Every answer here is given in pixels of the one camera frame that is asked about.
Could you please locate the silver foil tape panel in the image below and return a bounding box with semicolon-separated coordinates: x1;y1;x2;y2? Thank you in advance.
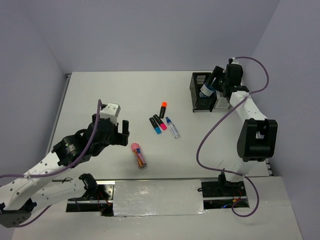
113;179;205;217

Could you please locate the blue round putty jar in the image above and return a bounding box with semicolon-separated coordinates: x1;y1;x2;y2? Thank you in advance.
199;78;215;98

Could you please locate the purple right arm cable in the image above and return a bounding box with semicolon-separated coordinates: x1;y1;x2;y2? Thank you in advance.
196;56;270;218

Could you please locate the clear blue spray bottle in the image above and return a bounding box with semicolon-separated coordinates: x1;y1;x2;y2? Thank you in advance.
165;117;180;139

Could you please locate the black mesh container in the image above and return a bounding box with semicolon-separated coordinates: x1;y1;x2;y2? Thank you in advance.
189;72;217;113

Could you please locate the blue cap highlighter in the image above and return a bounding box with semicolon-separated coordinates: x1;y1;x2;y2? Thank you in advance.
149;117;162;134

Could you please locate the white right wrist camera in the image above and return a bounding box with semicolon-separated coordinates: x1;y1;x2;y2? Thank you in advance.
228;57;241;65

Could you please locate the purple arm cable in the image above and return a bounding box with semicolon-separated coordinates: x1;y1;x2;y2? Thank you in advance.
196;56;270;218
0;99;103;228

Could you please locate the orange cap highlighter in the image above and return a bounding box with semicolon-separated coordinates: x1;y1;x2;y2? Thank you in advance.
159;101;167;119

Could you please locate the pink cap highlighter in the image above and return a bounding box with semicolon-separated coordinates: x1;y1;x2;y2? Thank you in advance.
153;114;167;130

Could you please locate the aluminium table edge rail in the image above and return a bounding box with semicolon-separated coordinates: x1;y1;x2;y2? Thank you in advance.
45;73;72;155

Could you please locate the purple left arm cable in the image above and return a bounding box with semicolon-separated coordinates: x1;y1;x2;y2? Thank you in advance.
0;99;103;228

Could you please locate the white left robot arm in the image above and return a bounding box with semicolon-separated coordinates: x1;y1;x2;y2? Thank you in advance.
0;114;130;228

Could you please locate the pink cap clear tube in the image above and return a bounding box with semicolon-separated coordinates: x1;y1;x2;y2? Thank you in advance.
130;143;147;169

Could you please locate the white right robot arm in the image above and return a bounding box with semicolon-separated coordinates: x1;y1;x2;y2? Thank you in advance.
110;64;278;196

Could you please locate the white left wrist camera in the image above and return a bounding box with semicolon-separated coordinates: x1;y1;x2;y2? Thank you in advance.
99;102;121;125

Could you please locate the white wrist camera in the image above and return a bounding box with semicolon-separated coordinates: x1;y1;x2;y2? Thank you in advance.
228;57;241;65
99;102;121;125

